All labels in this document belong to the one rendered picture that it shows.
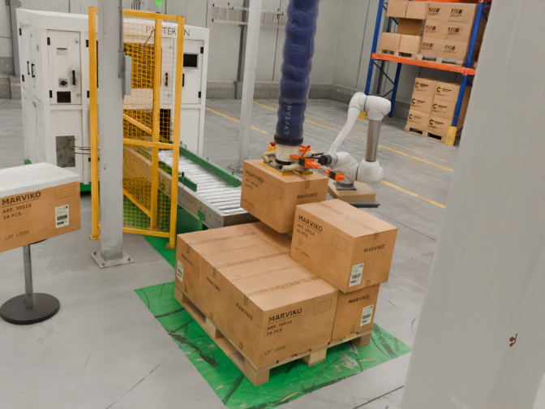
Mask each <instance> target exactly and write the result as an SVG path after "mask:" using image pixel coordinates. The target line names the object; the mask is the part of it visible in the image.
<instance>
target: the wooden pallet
mask: <svg viewBox="0 0 545 409"><path fill-rule="evenodd" d="M174 298H175V299H176V300H177V301H178V302H179V303H180V304H181V305H182V306H183V307H184V308H185V309H186V310H187V311H188V313H189V314H190V315H191V316H192V317H193V318H194V319H195V321H196V322H197V323H198V324H199V325H200V326H201V327H202V328H203V329H204V331H205V332H206V333H207V334H208V335H209V336H210V337H211V339H212V340H213V341H214V342H215V343H216V344H217V345H218V346H219V347H220V348H221V349H222V350H223V351H224V352H225V353H226V355H227V356H228V357H229V358H230V359H231V360H232V361H233V362H234V364H235V365H236V366H237V367H238V368H239V369H240V370H241V371H242V373H243V374H244V375H245V376H246V377H247V378H248V379H249V380H250V382H251V383H252V384H253V385H254V386H258V385H262V384H264V383H266V382H268V378H269V371H270V368H274V367H276V366H279V365H282V364H285V363H288V362H290V361H293V360H296V359H300V360H302V361H303V362H304V363H305V364H306V365H307V366H308V367H310V366H312V365H314V364H318V363H320V362H323V361H325V356H326V351H327V348H329V347H333V346H336V345H337V344H340V343H343V342H347V341H349V340H350V341H351V342H353V343H354V344H356V345H357V346H358V347H363V346H366V345H368V344H369V343H370V339H371V331H372V327H371V328H368V329H365V330H362V331H359V332H357V333H354V334H351V335H348V336H345V337H343V338H339V339H336V340H334V341H330V342H327V343H325V344H322V345H320V346H317V347H313V348H311V349H308V350H305V351H302V352H299V353H297V354H294V355H290V356H288V357H285V358H283V359H279V360H276V361H274V362H272V363H269V364H265V365H262V366H259V367H257V366H256V365H255V364H254V363H253V362H252V361H251V360H250V359H249V358H248V357H247V356H246V355H245V354H244V353H243V352H242V350H241V349H240V348H239V347H238V346H237V345H236V344H235V343H234V342H233V341H232V340H231V339H230V338H229V337H228V336H227V335H226V334H225V332H224V331H223V330H222V329H221V328H220V327H219V326H218V325H217V324H216V323H215V322H214V321H213V320H212V319H211V318H210V317H209V316H208V315H207V313H206V312H205V311H204V310H203V309H202V308H201V307H200V306H199V305H198V304H197V303H196V302H195V301H194V300H193V299H192V298H191V297H190V296H189V295H188V294H187V293H186V292H185V291H184V290H183V289H182V288H181V287H180V285H179V284H177V283H176V281H174Z"/></svg>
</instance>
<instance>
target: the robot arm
mask: <svg viewBox="0 0 545 409"><path fill-rule="evenodd" d="M390 110H391V102H390V101H389V100H387V99H385V98H382V97H375V96H366V95H365V94H364V93H361V92H358V93H355V94H354V95H353V97H352V99H351V101H350V104H349V109H348V118H347V122H346V124H345V126H344V127H343V129H342V130H341V132H340V134H339V135H338V137H337V138H336V139H335V140H334V142H333V144H332V146H331V147H330V149H329V151H328V152H327V153H326V154H325V155H324V153H323V152H320V153H313V154H312V155H311V156H310V157H307V158H303V159H304V160H305V159H312V158H314V159H318V161H317V163H320V164H321V166H324V164H326V165H327V166H328V168H331V169H332V168H333V169H334V168H336V167H338V168H337V170H340V171H343V172H345V174H347V175H349V176H350V182H349V181H347V180H344V179H343V180H339V181H334V182H333V184H334V185H335V187H336V190H338V191H340V190H348V191H357V188H356V187H355V186H354V181H358V182H361V183H379V182H381V181H382V178H383V176H384V170H383V169H382V167H380V164H379V162H378V161H377V160H376V158H377V150H378V143H379V137H380V125H381V119H382V118H383V117H384V116H385V115H386V114H388V113H389V112H390ZM360 112H367V117H368V118H369V122H368V129H367V143H366V151H365V158H364V159H363V160H362V162H361V164H359V163H357V161H356V160H355V159H354V158H353V157H351V156H350V154H349V153H347V152H337V153H336V151H337V148H338V147H339V146H340V144H341V142H342V141H343V140H344V139H345V138H346V136H347V135H348V134H349V132H350V130H351V129H352V127H353V125H354V124H355V122H356V120H357V118H358V116H359V115H360ZM319 155H321V156H320V157H314V156H319Z"/></svg>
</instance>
